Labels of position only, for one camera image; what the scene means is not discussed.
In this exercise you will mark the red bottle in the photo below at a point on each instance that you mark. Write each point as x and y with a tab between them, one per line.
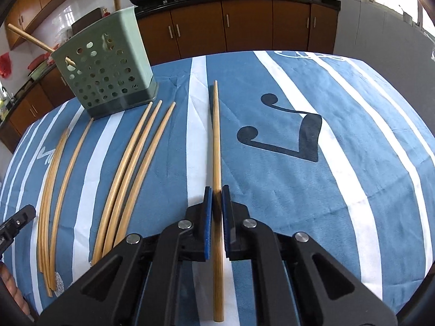
105	12

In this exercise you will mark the brown lower kitchen cabinets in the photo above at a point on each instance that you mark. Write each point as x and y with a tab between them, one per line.
248	27

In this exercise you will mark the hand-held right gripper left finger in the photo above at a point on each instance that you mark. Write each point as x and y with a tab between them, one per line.
207	224

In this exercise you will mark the green plastic basin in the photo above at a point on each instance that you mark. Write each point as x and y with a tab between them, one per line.
37	73

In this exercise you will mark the dark cutting board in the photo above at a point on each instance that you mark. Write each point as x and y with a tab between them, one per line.
83	22

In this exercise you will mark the red plastic bag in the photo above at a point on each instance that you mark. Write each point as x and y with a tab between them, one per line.
5	66

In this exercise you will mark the green perforated chopstick holder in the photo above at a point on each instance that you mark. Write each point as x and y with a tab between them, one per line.
144	57

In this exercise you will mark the blue white striped tablecloth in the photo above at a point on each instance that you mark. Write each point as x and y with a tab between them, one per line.
306	210

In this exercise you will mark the person's left hand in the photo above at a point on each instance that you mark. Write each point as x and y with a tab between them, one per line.
13	288

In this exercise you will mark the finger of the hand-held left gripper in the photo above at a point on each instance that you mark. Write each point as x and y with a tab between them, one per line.
20	219

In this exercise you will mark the red plastic basin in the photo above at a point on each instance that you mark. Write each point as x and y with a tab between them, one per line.
39	61

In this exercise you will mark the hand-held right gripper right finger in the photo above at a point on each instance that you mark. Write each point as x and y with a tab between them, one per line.
226	224

